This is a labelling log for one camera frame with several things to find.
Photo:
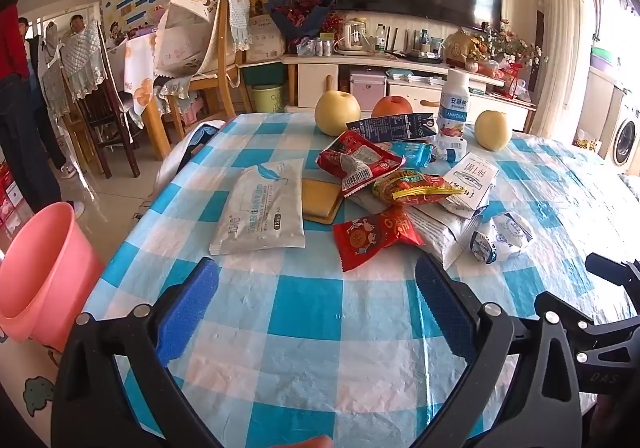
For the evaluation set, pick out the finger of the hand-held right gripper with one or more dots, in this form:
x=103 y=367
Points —
x=617 y=273
x=607 y=330

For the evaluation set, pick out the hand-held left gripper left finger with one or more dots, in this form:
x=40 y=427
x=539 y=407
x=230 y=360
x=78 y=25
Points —
x=187 y=313

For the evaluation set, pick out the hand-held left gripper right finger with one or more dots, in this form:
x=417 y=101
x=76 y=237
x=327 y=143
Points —
x=445 y=308

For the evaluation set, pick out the large white pouch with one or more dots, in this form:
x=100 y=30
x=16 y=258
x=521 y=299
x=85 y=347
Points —
x=440 y=233

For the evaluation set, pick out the white wet wipes packet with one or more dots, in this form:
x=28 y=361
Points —
x=265 y=208

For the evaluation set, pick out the pink plastic bucket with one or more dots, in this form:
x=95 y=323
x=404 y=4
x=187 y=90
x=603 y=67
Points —
x=45 y=278

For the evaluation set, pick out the blue cartoon cow packet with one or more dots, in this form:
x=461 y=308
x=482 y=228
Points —
x=412 y=153

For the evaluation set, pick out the large red snack packet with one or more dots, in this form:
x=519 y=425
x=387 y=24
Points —
x=355 y=160

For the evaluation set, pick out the person's left hand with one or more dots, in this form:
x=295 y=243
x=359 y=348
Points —
x=312 y=443

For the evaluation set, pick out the small white blue wrapper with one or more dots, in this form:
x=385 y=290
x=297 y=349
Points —
x=482 y=247

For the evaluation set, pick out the small red snack packet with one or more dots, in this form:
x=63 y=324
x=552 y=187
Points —
x=375 y=235

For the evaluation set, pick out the crumpled white wrapper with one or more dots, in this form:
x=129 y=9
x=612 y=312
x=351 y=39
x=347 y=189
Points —
x=512 y=233

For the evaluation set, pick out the blue white checkered tablecloth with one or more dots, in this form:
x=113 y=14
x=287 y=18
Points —
x=310 y=308

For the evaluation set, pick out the yellow snack packet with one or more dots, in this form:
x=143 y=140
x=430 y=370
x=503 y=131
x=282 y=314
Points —
x=415 y=188

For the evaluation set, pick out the white milk carton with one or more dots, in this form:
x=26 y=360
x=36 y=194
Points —
x=470 y=183

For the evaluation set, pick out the white washing machine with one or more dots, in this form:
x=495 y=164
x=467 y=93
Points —
x=622 y=133

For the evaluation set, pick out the small white blue packet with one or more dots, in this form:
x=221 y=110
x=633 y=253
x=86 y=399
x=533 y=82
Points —
x=447 y=149

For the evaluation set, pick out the flat gold box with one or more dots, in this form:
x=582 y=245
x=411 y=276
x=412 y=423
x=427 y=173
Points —
x=320 y=200

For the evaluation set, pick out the white blue bag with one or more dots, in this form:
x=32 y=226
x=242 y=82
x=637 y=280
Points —
x=200 y=135

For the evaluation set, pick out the yellow pear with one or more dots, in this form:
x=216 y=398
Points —
x=492 y=129

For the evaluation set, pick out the dark milk carton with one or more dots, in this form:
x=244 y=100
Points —
x=395 y=125

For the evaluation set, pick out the white yogurt bottle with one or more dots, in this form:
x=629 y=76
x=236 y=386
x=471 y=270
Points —
x=455 y=103

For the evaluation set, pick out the dark wooden chair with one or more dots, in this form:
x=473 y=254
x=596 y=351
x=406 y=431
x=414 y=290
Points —
x=107 y=123

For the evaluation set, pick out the stack of red cartons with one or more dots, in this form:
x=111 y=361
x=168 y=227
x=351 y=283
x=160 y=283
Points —
x=12 y=203

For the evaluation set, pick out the red apple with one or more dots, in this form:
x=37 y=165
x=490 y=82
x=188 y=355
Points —
x=392 y=107

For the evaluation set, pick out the yellow apple left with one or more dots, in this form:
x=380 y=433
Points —
x=336 y=113

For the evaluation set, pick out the green plastic bucket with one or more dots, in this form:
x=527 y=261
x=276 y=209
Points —
x=267 y=98

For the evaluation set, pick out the silver metal case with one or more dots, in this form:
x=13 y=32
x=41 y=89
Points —
x=367 y=88

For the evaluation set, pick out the white curtain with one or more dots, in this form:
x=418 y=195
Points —
x=562 y=38

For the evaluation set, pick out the white orange print cloth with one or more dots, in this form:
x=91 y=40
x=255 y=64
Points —
x=140 y=73

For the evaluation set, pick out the dried flower arrangement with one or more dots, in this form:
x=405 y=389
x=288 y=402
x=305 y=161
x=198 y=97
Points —
x=510 y=45

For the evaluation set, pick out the gold ornament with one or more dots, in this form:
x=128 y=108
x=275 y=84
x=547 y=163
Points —
x=462 y=48

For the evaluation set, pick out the white television cabinet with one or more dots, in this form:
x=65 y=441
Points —
x=310 y=78

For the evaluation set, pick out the glass electric kettle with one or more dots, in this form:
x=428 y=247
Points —
x=352 y=35

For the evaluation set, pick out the light blue lace cloth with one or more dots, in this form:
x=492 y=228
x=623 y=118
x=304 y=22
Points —
x=237 y=20

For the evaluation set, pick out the dark blue flower bouquet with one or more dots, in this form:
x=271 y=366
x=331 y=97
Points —
x=300 y=10

